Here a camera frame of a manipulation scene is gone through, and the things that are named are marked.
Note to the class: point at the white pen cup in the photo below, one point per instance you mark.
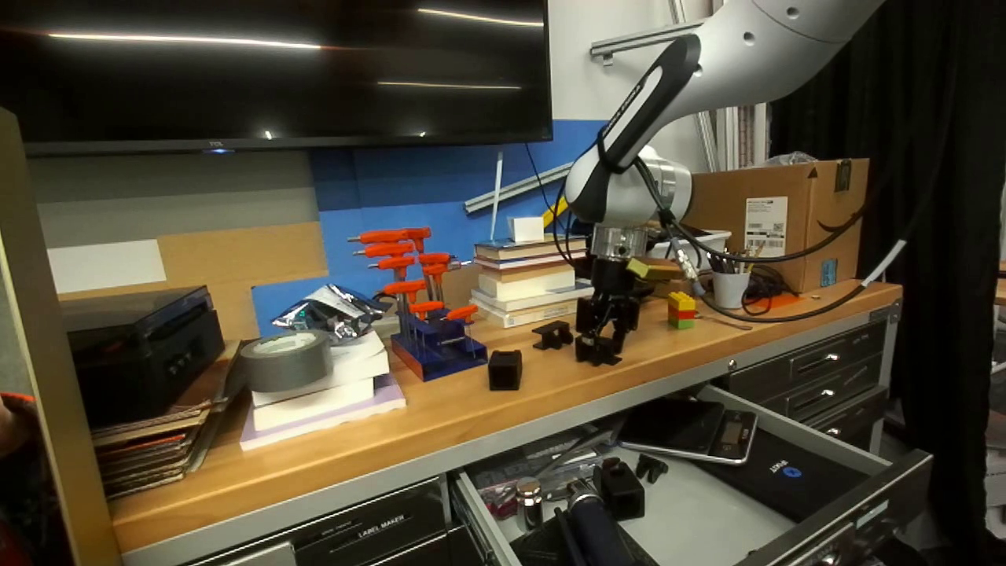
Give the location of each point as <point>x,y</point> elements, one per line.
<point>730,286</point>

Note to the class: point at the small black clip part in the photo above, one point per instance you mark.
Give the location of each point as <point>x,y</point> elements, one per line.
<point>653,469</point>

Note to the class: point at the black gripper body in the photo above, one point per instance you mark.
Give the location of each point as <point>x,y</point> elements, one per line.
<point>614,299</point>

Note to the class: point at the metal square ruler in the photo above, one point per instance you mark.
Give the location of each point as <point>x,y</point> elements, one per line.
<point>514,189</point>

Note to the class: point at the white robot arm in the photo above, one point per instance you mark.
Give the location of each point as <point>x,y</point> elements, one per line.
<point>751,50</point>

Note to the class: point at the black box blue logo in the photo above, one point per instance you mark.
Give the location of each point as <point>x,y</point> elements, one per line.
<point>787,480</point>

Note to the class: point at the black block in drawer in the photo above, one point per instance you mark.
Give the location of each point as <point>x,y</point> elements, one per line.
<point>622,488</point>

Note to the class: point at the black wall monitor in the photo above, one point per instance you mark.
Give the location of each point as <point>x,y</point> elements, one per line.
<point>97,76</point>

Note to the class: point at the white plastic bin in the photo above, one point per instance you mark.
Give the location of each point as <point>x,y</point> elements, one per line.
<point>696,249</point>

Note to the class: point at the orange handled tool set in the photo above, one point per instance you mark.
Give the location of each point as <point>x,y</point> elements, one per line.
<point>432,338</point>

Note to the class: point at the black angled part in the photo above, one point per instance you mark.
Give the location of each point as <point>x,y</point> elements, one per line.
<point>555,335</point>

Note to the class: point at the black bracket part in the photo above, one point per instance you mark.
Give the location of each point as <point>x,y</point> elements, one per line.
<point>598,351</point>

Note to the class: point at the colourful toy brick stack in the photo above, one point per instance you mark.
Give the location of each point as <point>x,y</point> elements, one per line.
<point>682,308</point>

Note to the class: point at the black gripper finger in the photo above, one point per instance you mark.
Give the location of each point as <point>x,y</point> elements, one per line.
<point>625,324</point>
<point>585,338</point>

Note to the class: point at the metal drawer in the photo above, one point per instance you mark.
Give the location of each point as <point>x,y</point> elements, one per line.
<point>689,515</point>

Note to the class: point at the white small box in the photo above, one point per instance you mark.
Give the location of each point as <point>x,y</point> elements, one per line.
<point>525,231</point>

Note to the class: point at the black tablet in drawer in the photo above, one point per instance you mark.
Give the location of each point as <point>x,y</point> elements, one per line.
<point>689,427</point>

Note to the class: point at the black device box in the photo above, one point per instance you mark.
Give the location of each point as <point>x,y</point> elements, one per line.
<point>135,354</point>

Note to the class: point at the black cube block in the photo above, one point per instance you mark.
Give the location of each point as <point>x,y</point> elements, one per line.
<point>505,368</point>

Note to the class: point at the stack of books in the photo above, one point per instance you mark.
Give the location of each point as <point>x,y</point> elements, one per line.
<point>529,281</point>

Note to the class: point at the crumpled silver foil bag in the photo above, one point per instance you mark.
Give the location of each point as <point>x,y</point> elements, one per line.
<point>341,312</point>

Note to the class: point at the grey duct tape roll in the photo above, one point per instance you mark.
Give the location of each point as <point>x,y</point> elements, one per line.
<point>285,362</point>

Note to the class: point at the dark blue flashlight case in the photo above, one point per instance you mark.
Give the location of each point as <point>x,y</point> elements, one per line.
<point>593,534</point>

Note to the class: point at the cardboard shipping box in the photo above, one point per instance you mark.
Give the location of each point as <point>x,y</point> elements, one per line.
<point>803,218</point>

